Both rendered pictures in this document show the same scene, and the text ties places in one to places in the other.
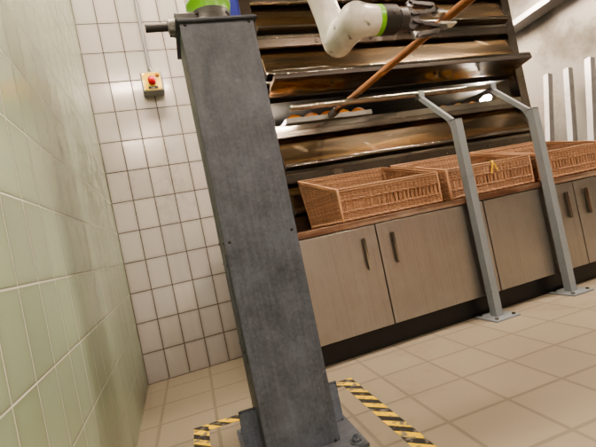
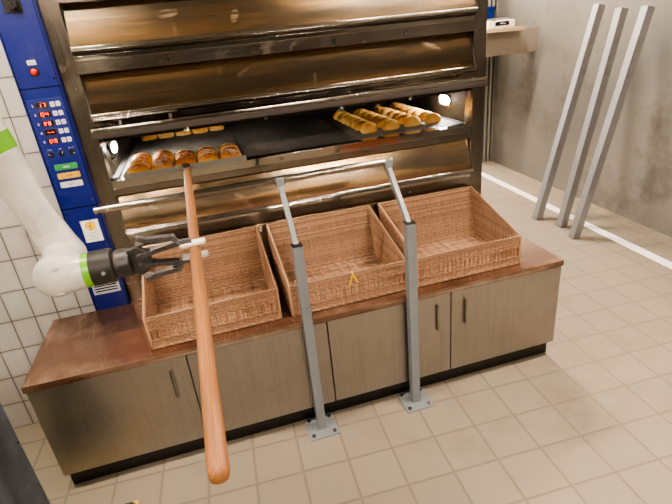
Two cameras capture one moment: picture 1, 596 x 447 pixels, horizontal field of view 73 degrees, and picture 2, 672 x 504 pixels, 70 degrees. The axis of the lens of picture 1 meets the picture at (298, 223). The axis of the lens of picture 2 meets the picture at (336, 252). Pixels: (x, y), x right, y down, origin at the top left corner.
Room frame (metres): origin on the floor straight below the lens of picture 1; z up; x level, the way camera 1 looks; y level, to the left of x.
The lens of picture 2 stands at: (0.16, -1.10, 1.71)
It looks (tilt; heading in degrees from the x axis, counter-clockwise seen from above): 25 degrees down; 4
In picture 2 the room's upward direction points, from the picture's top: 6 degrees counter-clockwise
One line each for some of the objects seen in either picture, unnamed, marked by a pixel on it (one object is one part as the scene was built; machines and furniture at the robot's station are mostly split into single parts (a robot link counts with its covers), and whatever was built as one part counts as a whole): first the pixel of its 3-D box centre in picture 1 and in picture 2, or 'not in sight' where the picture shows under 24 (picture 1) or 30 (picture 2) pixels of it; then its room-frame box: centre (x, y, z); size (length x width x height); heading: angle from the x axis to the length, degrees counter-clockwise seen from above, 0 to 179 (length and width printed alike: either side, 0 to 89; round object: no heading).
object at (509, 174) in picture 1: (458, 173); (334, 255); (2.26, -0.94, 0.72); 0.56 x 0.49 x 0.28; 109
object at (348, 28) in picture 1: (358, 21); (63, 273); (1.25, -0.32, 1.20); 0.14 x 0.13 x 0.11; 109
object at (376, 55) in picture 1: (399, 54); (296, 72); (2.51, -0.84, 1.54); 1.79 x 0.11 x 0.19; 108
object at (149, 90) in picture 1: (152, 83); not in sight; (2.01, 0.57, 1.46); 0.10 x 0.07 x 0.10; 108
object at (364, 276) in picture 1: (457, 252); (318, 338); (2.20, -0.82, 0.29); 2.42 x 0.56 x 0.58; 108
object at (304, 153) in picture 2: (409, 114); (305, 153); (2.53, -0.83, 1.16); 1.80 x 0.06 x 0.04; 108
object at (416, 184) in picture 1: (365, 191); (209, 281); (2.08, -0.38, 0.72); 0.56 x 0.49 x 0.28; 109
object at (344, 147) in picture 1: (416, 135); (309, 182); (2.51, -0.84, 1.02); 1.79 x 0.11 x 0.19; 108
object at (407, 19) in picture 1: (406, 19); (134, 260); (1.30, -0.48, 1.20); 0.09 x 0.07 x 0.08; 109
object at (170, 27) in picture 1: (192, 27); not in sight; (1.15, 0.18, 1.23); 0.26 x 0.15 x 0.06; 105
